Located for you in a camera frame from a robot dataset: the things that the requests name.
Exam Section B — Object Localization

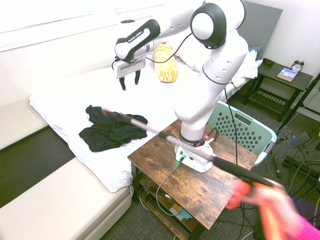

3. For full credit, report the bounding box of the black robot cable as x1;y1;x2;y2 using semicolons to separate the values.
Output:
144;32;239;166

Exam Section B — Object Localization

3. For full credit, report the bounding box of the teal pillow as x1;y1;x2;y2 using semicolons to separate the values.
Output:
247;46;262;60

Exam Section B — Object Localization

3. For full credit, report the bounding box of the rustic wooden side table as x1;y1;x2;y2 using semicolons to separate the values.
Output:
127;118;259;240

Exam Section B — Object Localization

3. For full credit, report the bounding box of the black garment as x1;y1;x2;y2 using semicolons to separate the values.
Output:
78;104;149;153

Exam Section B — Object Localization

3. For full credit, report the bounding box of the mint green laundry basket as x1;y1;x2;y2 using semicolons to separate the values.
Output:
206;100;278;168

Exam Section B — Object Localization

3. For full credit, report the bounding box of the beige bed frame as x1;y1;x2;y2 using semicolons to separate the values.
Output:
0;98;133;240

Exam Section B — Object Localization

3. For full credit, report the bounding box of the pink sleeved forearm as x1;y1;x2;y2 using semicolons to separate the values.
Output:
282;214;320;240

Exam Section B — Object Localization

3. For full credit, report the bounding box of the grey base cable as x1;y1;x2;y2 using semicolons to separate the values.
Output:
155;154;186;217

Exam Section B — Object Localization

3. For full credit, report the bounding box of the person's hand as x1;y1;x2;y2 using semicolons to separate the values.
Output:
226;179;301;240

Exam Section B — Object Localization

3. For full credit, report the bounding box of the black alarm clock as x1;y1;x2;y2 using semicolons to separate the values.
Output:
291;58;305;73

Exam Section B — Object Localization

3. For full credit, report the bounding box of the black camera stand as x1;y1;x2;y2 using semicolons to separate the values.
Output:
276;72;320;133

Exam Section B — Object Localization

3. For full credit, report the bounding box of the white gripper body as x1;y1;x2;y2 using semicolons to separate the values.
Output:
111;56;147;80

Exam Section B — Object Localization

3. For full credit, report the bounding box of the black nightstand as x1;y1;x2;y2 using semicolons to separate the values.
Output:
242;61;314;123

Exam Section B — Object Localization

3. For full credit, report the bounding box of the grey blue power adapter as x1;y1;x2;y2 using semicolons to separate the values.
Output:
289;131;312;149

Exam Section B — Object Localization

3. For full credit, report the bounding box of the blue book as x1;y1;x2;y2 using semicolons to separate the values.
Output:
276;67;298;83

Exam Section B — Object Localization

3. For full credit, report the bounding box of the orange teal packet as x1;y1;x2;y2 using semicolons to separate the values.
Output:
171;203;193;221

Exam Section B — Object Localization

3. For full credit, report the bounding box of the white duvet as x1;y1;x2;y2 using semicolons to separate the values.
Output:
28;58;251;194

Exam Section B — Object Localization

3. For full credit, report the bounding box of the black silver reacher grabber tool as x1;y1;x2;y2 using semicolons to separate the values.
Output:
102;107;283;188

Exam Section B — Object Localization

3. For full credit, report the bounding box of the grey headboard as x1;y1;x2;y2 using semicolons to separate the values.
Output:
237;0;284;62

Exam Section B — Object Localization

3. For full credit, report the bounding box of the yellow white patterned pillow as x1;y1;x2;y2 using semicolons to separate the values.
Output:
153;43;179;84

